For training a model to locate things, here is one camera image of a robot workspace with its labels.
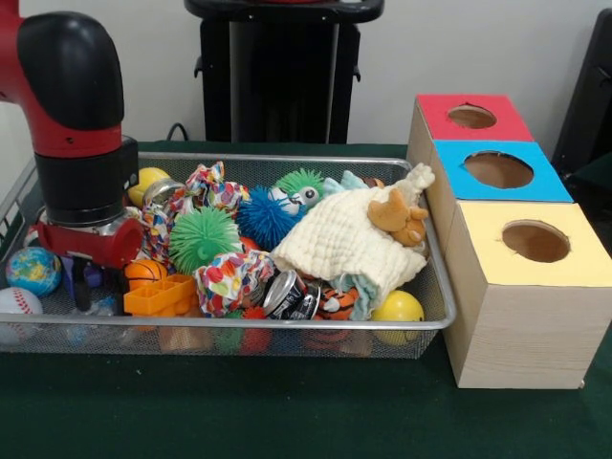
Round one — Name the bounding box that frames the large blue spiky ball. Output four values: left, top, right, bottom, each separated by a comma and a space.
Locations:
236, 186, 307, 250

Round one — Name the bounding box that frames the green spiky toy with eyes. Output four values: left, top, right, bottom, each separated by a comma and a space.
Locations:
275, 167, 327, 209

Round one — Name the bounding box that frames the yellow smooth ball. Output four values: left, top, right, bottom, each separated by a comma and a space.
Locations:
372, 289, 426, 345

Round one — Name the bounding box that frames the white baseball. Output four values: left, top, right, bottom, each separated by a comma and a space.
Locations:
0, 287, 44, 345

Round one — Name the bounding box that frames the small green spiky ball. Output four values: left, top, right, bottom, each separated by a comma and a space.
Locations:
167, 206, 245, 276

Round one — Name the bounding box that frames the silver mesh bin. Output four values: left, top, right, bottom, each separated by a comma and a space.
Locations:
0, 151, 459, 360

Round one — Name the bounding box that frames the orange plush toy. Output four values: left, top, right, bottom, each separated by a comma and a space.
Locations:
366, 186, 430, 246

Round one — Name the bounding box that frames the small globe ball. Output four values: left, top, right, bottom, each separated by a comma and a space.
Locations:
5, 246, 63, 297

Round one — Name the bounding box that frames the dark green table cloth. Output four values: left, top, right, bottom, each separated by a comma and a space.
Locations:
0, 140, 612, 459

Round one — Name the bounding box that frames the small orange basketball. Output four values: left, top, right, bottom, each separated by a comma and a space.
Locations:
123, 259, 168, 291

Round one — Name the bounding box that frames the green covered side table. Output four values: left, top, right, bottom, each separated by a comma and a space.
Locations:
566, 153, 612, 195

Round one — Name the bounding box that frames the black stand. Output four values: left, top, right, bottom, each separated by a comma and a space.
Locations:
549, 8, 612, 166

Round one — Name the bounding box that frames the clear plastic bottle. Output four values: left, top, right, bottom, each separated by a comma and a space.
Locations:
69, 295, 119, 317

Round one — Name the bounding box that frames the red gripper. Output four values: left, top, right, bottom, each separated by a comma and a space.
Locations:
35, 217, 145, 316

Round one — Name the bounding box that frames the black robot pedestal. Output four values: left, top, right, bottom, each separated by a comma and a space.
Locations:
184, 0, 386, 144

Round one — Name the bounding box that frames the wooden box with three holes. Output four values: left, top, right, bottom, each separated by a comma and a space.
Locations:
406, 93, 612, 390

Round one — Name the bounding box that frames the orange toy building brick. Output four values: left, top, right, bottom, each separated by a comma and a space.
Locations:
122, 274, 198, 317

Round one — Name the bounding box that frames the cream knitted cloth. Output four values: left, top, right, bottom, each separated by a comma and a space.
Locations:
271, 162, 437, 308

